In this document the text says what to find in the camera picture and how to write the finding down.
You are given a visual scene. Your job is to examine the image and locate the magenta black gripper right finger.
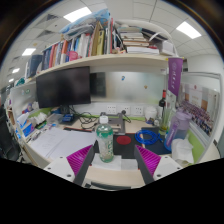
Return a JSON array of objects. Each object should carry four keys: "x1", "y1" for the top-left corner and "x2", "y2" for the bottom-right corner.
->
[{"x1": 134, "y1": 145, "x2": 161, "y2": 184}]

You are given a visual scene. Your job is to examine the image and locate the blue coiled cable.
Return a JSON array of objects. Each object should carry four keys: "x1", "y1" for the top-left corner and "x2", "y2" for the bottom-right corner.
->
[{"x1": 134, "y1": 129, "x2": 164, "y2": 146}]

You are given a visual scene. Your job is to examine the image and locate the purple translucent water jug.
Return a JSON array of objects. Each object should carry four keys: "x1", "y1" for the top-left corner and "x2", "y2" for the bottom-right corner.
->
[{"x1": 164, "y1": 111, "x2": 192, "y2": 151}]

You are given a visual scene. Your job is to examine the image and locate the white paper sheets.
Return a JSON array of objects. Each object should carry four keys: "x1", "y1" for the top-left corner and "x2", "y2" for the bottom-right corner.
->
[{"x1": 31, "y1": 128, "x2": 96, "y2": 160}]

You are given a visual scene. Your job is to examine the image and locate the grey metal stand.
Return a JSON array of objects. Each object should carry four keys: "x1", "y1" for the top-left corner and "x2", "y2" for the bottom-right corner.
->
[{"x1": 96, "y1": 112, "x2": 125, "y2": 135}]

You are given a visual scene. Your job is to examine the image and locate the purple hanging banner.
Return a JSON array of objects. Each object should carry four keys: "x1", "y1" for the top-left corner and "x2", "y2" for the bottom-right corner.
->
[{"x1": 168, "y1": 57, "x2": 183, "y2": 96}]

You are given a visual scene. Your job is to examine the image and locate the white square coaster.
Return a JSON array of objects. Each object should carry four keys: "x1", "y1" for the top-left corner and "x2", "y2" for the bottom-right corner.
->
[{"x1": 92, "y1": 153, "x2": 121, "y2": 170}]

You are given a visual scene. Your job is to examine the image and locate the group photo poster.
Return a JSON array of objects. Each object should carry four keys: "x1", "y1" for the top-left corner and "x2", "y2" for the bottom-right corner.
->
[{"x1": 179, "y1": 83, "x2": 219, "y2": 136}]

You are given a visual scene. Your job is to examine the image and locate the clear plastic water bottle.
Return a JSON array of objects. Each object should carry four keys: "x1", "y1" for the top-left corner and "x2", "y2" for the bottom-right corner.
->
[{"x1": 96, "y1": 126, "x2": 114, "y2": 162}]

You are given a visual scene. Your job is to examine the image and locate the stack of books right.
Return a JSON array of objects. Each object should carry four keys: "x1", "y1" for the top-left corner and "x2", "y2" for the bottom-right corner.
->
[{"x1": 117, "y1": 26, "x2": 175, "y2": 56}]

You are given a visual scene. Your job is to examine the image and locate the black computer monitor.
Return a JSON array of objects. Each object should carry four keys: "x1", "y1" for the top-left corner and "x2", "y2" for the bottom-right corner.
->
[{"x1": 36, "y1": 67, "x2": 91, "y2": 108}]

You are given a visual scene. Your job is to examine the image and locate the dark wine bottle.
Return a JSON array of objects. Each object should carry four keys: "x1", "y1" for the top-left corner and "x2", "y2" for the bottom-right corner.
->
[{"x1": 158, "y1": 90, "x2": 166, "y2": 118}]

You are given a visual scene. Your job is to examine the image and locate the row of upright books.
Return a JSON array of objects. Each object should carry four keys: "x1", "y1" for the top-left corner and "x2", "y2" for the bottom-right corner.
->
[{"x1": 40, "y1": 18, "x2": 118, "y2": 71}]

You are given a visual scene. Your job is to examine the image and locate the blue plastic bag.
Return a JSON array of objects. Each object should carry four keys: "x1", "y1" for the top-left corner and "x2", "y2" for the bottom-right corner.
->
[{"x1": 60, "y1": 8, "x2": 110, "y2": 34}]

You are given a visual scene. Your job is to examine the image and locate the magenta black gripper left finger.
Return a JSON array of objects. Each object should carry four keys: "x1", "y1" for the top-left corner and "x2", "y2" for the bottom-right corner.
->
[{"x1": 66, "y1": 145, "x2": 95, "y2": 186}]

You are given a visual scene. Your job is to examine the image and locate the white crumpled tissue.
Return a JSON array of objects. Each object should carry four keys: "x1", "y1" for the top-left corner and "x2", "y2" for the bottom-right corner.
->
[{"x1": 171, "y1": 139, "x2": 194, "y2": 165}]

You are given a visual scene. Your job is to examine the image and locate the wooden wall shelf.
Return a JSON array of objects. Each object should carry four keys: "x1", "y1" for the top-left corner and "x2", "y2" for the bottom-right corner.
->
[{"x1": 27, "y1": 53, "x2": 169, "y2": 83}]

